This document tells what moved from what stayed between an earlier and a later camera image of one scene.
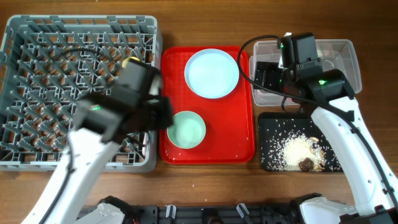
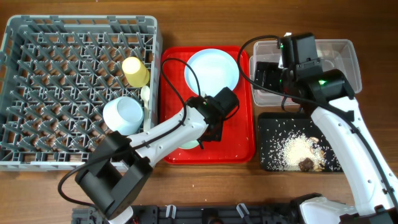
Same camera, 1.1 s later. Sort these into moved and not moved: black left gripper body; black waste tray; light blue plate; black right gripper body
Moved: black left gripper body
Not moved: light blue plate; black right gripper body; black waste tray
